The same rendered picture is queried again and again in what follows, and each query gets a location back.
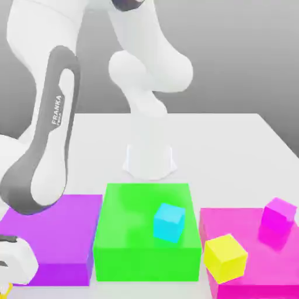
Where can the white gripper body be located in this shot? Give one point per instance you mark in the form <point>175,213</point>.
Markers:
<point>18,261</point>

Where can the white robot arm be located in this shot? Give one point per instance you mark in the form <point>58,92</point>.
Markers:
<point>149,70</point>

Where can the small cyan cube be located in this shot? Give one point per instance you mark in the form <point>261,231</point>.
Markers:
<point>169,222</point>

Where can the small yellow cube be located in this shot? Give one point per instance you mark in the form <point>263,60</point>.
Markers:
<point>225,258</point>

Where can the small magenta cube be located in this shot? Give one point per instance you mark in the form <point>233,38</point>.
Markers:
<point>276,219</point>

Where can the large purple box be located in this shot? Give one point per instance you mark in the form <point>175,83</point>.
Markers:
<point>63,233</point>

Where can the large green box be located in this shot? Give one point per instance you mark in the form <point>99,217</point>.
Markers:
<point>126,233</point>

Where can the large pink box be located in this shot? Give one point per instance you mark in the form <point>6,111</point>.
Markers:
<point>264,275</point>

